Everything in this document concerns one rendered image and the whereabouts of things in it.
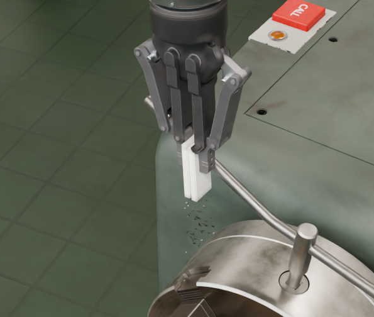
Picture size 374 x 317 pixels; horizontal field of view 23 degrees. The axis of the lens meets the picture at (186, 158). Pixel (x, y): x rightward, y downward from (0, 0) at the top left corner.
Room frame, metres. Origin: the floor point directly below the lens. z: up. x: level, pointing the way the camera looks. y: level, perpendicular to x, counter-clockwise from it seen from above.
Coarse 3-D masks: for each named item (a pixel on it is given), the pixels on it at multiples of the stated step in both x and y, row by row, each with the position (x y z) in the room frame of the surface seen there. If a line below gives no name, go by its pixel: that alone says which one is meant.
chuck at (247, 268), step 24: (216, 240) 0.78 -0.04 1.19; (240, 240) 0.75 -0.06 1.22; (264, 240) 0.74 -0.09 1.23; (192, 264) 0.74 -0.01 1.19; (216, 264) 0.72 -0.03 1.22; (240, 264) 0.70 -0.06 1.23; (264, 264) 0.70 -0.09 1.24; (312, 264) 0.70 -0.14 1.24; (168, 288) 0.71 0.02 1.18; (216, 288) 0.67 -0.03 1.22; (240, 288) 0.66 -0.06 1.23; (264, 288) 0.66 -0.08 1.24; (312, 288) 0.67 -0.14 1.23; (336, 288) 0.67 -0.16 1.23; (168, 312) 0.71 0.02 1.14; (216, 312) 0.67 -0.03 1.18; (240, 312) 0.66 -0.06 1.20; (264, 312) 0.64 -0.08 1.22; (288, 312) 0.63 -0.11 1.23; (312, 312) 0.64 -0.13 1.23; (336, 312) 0.64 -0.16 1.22; (360, 312) 0.65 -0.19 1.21
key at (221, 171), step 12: (216, 168) 0.74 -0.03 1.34; (228, 180) 0.73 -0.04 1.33; (240, 192) 0.72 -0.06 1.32; (252, 204) 0.71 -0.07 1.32; (264, 216) 0.70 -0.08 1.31; (276, 216) 0.70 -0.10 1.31; (276, 228) 0.69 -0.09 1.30; (288, 228) 0.68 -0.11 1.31; (312, 252) 0.65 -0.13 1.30; (324, 252) 0.65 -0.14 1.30; (336, 264) 0.64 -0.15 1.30; (348, 276) 0.62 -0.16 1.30; (360, 276) 0.62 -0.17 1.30; (360, 288) 0.61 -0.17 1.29; (372, 288) 0.61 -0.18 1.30
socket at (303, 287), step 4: (288, 272) 0.69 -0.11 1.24; (280, 276) 0.68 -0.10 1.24; (284, 276) 0.68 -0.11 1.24; (288, 276) 0.68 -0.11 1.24; (304, 276) 0.68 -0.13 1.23; (280, 280) 0.67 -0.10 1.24; (284, 280) 0.67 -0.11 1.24; (304, 280) 0.68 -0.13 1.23; (280, 284) 0.67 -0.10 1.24; (284, 284) 0.67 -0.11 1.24; (304, 284) 0.67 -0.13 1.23; (308, 284) 0.67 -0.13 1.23; (284, 288) 0.66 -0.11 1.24; (288, 288) 0.66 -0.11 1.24; (292, 288) 0.66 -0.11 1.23; (300, 288) 0.66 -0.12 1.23; (304, 288) 0.66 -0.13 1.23; (308, 288) 0.67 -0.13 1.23; (292, 292) 0.66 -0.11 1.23; (296, 292) 0.66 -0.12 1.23; (300, 292) 0.66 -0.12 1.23; (304, 292) 0.66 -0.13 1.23
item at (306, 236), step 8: (304, 224) 0.67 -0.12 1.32; (296, 232) 0.67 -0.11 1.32; (304, 232) 0.66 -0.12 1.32; (312, 232) 0.66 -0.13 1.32; (296, 240) 0.66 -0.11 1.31; (304, 240) 0.66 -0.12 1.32; (312, 240) 0.66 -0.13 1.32; (296, 248) 0.66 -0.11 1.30; (304, 248) 0.66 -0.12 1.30; (296, 256) 0.66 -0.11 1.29; (304, 256) 0.66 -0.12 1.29; (288, 264) 0.67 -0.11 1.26; (296, 264) 0.66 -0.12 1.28; (304, 264) 0.66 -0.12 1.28; (296, 272) 0.66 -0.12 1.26; (304, 272) 0.66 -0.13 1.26; (288, 280) 0.67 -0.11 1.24; (296, 280) 0.66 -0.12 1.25; (296, 288) 0.66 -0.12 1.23
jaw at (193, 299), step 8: (208, 272) 0.71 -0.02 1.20; (184, 280) 0.72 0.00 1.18; (192, 280) 0.71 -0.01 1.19; (184, 288) 0.70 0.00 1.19; (192, 288) 0.69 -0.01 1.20; (184, 296) 0.70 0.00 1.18; (192, 296) 0.69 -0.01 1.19; (200, 296) 0.69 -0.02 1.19; (184, 304) 0.69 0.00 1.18; (192, 304) 0.68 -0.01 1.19; (200, 304) 0.67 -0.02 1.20; (208, 304) 0.68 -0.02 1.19; (176, 312) 0.68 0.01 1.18; (184, 312) 0.67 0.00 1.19; (192, 312) 0.66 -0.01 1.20; (200, 312) 0.67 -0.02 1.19; (208, 312) 0.67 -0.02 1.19
